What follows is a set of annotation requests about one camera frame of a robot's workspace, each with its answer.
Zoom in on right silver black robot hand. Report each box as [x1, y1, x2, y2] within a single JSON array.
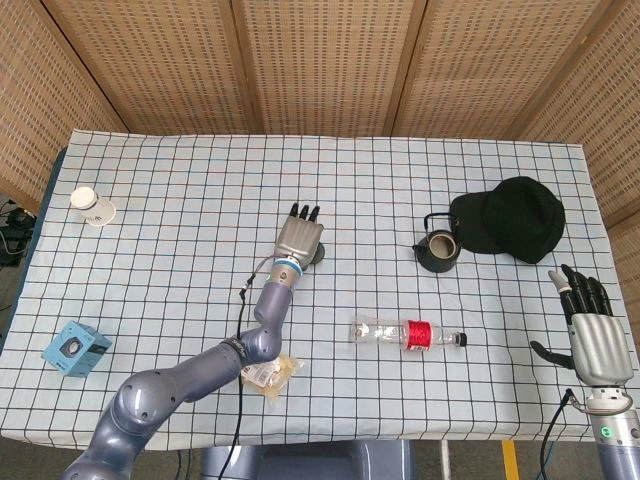
[[530, 264, 635, 389]]

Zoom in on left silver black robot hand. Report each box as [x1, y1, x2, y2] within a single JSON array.
[[273, 202, 325, 266]]

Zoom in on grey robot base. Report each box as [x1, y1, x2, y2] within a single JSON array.
[[199, 439, 414, 480]]

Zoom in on black cast iron teapot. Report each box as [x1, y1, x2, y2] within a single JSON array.
[[412, 211, 461, 274]]

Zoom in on checkered light blue tablecloth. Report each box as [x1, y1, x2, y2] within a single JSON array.
[[0, 128, 617, 454]]

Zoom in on clear plastic bottle red label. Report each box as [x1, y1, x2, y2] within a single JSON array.
[[349, 318, 469, 354]]

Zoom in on clear packaged snack bag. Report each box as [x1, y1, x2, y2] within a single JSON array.
[[239, 351, 305, 400]]

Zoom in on black baseball cap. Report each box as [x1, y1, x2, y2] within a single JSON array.
[[449, 176, 567, 266]]

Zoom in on woven bamboo screen panel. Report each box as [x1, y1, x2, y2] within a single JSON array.
[[0, 0, 127, 214], [514, 0, 640, 331], [388, 0, 604, 141], [229, 0, 429, 137], [39, 0, 262, 135]]

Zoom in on white paper cup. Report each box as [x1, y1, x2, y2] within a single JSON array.
[[69, 186, 117, 228]]

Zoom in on small light blue box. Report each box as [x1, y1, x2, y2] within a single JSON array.
[[41, 320, 113, 378]]

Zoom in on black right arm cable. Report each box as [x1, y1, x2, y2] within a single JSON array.
[[537, 388, 587, 480]]

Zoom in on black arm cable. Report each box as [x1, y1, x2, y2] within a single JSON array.
[[225, 255, 277, 480], [537, 388, 587, 480]]

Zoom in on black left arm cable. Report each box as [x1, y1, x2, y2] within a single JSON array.
[[225, 255, 277, 480]]

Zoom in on black floor cables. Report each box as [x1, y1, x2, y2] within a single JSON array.
[[0, 198, 39, 269]]

